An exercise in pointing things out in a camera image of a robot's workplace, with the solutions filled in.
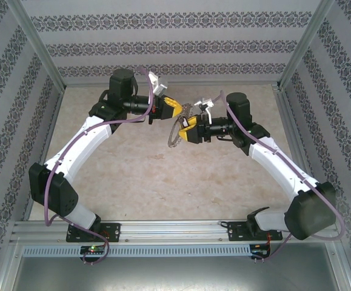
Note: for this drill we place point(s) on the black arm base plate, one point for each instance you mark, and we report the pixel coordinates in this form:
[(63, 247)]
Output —
[(111, 232), (236, 232)]

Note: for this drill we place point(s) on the grey metal sheet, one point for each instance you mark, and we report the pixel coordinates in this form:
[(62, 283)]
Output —
[(175, 276)]

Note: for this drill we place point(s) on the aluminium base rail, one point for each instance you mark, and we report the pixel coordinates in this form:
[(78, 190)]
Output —
[(175, 230)]

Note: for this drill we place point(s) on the aluminium frame post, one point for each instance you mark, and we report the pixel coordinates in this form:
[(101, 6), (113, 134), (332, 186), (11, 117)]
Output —
[(306, 42), (36, 42)]

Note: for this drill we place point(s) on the small circuit board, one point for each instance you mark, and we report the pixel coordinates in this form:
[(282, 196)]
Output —
[(258, 250), (91, 250)]

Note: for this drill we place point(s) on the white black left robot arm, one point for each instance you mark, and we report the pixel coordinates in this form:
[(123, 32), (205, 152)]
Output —
[(81, 145)]

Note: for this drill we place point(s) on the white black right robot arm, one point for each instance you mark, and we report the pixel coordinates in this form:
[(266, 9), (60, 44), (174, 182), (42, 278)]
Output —
[(281, 169)]

